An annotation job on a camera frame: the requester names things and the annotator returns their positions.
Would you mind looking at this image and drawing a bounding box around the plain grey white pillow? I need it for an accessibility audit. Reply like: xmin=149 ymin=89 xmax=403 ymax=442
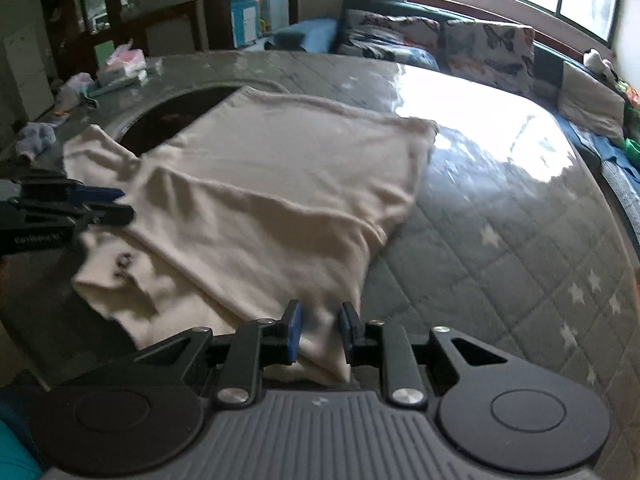
xmin=557 ymin=60 xmax=626 ymax=141

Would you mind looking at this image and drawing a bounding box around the purple grey cloth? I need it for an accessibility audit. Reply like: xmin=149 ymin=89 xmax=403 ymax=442
xmin=15 ymin=122 xmax=58 ymax=161

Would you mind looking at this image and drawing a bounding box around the pink white tissue pack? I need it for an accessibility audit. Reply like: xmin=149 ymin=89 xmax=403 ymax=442
xmin=95 ymin=42 xmax=148 ymax=86

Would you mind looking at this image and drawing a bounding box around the plump butterfly print pillow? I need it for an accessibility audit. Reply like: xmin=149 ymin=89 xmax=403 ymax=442
xmin=442 ymin=20 xmax=536 ymax=96

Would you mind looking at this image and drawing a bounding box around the cream shirt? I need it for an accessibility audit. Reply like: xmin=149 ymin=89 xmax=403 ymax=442
xmin=62 ymin=86 xmax=440 ymax=386

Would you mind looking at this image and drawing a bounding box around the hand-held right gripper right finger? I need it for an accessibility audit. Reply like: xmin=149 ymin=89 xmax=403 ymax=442
xmin=339 ymin=302 xmax=511 ymax=407

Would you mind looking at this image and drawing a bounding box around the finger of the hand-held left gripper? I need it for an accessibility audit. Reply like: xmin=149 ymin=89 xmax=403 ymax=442
xmin=22 ymin=170 xmax=126 ymax=205
xmin=10 ymin=201 xmax=135 ymax=234

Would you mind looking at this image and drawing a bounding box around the blue toy cabinet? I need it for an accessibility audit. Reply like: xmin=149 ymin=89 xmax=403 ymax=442
xmin=229 ymin=0 xmax=266 ymax=46

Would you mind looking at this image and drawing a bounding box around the flat butterfly print pillow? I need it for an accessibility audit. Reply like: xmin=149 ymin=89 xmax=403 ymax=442
xmin=337 ymin=10 xmax=443 ymax=72

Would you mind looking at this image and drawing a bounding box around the dark wooden chair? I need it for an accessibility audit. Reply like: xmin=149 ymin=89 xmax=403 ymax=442
xmin=117 ymin=0 xmax=201 ymax=56

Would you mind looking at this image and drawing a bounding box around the colourful plush toy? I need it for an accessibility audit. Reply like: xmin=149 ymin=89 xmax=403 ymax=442
xmin=615 ymin=80 xmax=640 ymax=108

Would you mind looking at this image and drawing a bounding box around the grey quilted star table cover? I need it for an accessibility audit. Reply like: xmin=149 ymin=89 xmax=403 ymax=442
xmin=0 ymin=50 xmax=640 ymax=441

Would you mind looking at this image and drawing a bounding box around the white board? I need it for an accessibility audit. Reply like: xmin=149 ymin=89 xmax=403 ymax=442
xmin=2 ymin=22 xmax=56 ymax=116

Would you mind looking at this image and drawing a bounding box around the blue corner sofa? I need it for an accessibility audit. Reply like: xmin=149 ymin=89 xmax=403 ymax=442
xmin=265 ymin=0 xmax=640 ymax=241

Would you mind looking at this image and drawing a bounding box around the pink cloth bundle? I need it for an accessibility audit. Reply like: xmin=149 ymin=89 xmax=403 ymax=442
xmin=52 ymin=72 xmax=96 ymax=113

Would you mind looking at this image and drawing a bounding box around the white plush toy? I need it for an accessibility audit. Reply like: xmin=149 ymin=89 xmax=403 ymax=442
xmin=582 ymin=49 xmax=618 ymax=81

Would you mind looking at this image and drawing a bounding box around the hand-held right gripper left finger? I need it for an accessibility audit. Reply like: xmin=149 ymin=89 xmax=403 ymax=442
xmin=134 ymin=300 xmax=304 ymax=407

